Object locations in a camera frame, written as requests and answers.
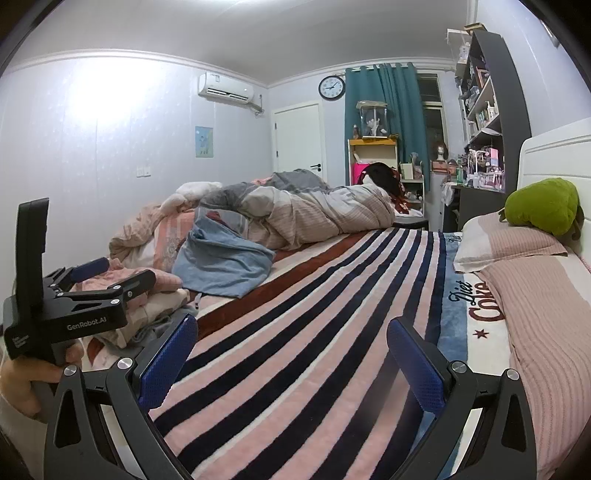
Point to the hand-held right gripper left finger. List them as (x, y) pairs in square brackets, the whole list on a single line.
[(168, 364)]

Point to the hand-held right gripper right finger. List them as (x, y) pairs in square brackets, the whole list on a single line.
[(415, 369)]

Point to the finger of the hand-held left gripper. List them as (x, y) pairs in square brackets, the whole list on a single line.
[(134, 282), (90, 270)]

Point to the pink pants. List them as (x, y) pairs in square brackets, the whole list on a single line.
[(159, 280)]

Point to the person's left hand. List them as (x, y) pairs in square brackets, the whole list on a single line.
[(18, 383)]

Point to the beige folded cloth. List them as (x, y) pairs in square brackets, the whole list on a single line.
[(157, 314)]

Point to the blue cloth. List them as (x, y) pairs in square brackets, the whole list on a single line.
[(221, 263)]

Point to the striped printed blanket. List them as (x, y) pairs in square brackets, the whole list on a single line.
[(300, 346)]

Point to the pink knit bedspread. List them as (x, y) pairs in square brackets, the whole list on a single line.
[(554, 346)]

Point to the pink and white pillow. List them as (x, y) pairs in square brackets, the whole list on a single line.
[(508, 240)]

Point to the dark desk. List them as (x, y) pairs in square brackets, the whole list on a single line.
[(480, 203)]

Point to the white side rack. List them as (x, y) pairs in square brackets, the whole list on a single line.
[(411, 184)]

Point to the grey and pink duvet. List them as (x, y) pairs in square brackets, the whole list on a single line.
[(314, 212)]

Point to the dark cloth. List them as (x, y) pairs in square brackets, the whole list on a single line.
[(381, 177)]

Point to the green plush toy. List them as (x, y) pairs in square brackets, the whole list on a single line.
[(540, 203)]

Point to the white air conditioner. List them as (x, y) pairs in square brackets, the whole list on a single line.
[(226, 87)]

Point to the mannequin head with wig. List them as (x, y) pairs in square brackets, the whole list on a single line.
[(440, 154)]

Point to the white door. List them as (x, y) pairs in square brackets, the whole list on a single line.
[(298, 138)]

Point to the glass display case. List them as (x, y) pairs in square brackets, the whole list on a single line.
[(371, 120)]

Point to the white bed headboard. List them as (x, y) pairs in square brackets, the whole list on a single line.
[(554, 152)]

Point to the teal curtain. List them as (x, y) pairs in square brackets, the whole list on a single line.
[(401, 106)]

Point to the dark bookshelf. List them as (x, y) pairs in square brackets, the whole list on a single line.
[(512, 115)]

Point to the window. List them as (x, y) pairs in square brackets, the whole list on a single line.
[(429, 92)]

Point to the white wall switch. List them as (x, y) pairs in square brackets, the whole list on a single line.
[(144, 172)]

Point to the small wall poster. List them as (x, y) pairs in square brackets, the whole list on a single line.
[(204, 141)]

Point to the round wall clock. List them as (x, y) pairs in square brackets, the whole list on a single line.
[(332, 87)]

